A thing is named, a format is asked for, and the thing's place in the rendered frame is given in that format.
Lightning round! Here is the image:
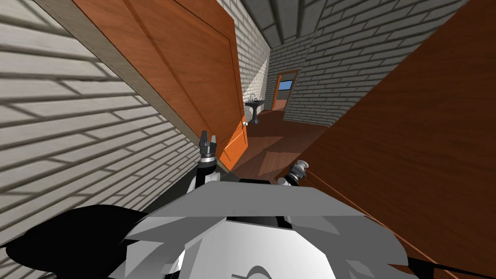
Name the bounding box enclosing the orange wooden door leaf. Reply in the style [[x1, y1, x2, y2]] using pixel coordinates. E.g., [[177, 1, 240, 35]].
[[73, 0, 249, 171]]

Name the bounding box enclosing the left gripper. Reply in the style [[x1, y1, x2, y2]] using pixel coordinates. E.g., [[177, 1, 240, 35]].
[[199, 130, 217, 157]]

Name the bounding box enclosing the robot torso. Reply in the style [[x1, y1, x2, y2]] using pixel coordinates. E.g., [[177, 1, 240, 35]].
[[108, 178, 420, 279]]

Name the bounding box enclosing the dark brown wooden door leaf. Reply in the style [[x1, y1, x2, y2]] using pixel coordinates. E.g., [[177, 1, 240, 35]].
[[274, 0, 496, 279]]

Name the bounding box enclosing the black pedestal sink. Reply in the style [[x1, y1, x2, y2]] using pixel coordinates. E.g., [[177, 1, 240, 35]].
[[244, 93, 266, 125]]

